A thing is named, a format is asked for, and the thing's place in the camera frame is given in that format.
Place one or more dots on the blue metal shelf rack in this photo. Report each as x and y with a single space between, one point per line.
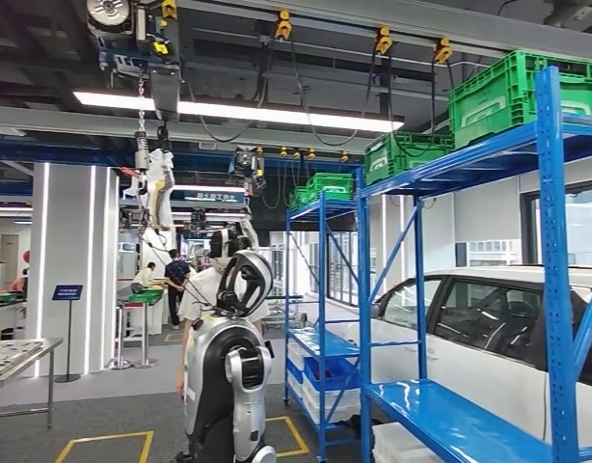
556 255
322 287

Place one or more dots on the steel workbench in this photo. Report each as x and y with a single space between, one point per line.
45 348

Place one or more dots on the green plastic crate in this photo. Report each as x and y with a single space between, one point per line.
397 160
298 197
498 96
329 185

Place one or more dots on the overhead electric hoist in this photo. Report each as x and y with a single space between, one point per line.
247 163
163 89

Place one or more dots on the long ceiling light strip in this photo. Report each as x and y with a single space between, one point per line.
277 116

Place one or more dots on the lit overhead sign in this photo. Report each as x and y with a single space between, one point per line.
209 196

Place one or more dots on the white plastic bin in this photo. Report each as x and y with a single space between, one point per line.
320 402
402 444
295 354

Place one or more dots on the blue plastic bin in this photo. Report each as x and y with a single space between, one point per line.
329 374

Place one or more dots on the silver black humanoid robot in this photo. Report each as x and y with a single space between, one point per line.
228 383

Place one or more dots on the suspended white robot body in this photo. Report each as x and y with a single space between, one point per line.
160 185

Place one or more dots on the green plastic tray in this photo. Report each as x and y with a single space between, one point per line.
146 297

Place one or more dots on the steel table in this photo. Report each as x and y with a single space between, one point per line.
144 332

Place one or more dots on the white car body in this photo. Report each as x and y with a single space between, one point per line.
469 377

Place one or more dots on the blue sign on stand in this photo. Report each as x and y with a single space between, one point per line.
67 293

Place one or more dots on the grey metal parts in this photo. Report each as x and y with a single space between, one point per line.
11 358

